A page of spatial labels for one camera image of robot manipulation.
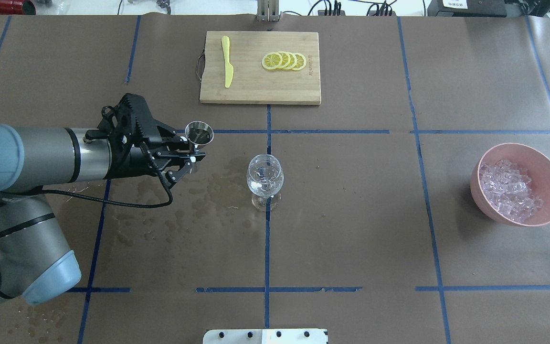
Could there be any steel jigger cup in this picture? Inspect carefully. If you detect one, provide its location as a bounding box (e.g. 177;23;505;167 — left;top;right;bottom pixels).
185;120;214;163

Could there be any aluminium frame post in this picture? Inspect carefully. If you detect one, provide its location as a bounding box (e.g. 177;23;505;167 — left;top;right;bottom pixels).
257;0;281;22

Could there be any yellow plastic knife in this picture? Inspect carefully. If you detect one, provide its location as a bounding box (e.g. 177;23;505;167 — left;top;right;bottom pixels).
221;36;235;88

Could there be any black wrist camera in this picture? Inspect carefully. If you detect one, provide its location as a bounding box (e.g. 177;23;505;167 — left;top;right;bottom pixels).
97;93;159;140

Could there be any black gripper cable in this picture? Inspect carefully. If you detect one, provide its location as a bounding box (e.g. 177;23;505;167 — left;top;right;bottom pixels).
0;143;175;306

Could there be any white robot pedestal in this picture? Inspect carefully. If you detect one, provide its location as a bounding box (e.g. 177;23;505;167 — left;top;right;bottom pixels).
202;328;329;344

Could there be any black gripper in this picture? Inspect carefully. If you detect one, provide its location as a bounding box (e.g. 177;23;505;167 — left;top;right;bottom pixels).
104;126;206;184

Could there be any red cylinder bottle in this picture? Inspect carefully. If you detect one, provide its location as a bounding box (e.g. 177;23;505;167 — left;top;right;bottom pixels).
0;0;36;15

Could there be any black box device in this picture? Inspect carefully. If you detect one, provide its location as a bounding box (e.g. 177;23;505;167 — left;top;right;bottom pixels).
426;0;507;18

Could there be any bamboo cutting board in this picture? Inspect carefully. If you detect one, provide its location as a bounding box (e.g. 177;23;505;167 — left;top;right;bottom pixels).
200;31;322;106

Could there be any pink bowl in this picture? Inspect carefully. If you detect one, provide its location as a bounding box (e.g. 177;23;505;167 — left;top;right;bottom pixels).
469;143;550;228

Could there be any clear wine glass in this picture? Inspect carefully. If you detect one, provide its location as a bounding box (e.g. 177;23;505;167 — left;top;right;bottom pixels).
246;154;285;213

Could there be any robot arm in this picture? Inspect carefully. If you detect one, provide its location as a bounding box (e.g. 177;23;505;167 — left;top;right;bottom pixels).
0;122;214;305

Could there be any pile of clear ice cubes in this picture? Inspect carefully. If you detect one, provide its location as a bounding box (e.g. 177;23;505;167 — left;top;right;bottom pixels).
478;159;544;224

